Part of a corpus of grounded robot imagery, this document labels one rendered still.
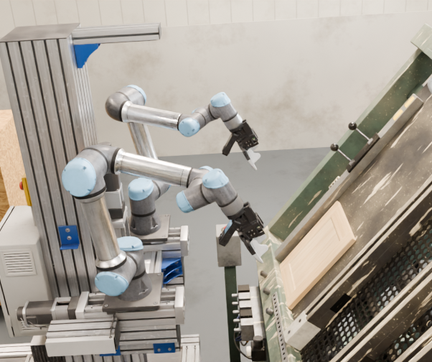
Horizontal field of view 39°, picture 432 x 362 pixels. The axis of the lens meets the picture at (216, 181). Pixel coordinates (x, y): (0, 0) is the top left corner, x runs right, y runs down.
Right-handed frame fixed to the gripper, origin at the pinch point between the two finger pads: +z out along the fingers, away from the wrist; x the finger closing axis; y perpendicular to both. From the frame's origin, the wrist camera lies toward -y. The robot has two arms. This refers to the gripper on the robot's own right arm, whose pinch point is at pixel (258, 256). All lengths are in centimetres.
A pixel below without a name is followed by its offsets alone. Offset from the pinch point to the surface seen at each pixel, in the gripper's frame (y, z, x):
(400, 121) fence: 67, 9, 60
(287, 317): -8.9, 42.3, 17.9
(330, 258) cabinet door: 17.0, 32.1, 26.5
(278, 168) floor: -26, 134, 348
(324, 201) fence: 23, 27, 61
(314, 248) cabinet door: 11, 35, 43
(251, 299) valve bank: -28, 50, 51
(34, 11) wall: -149, -100, 392
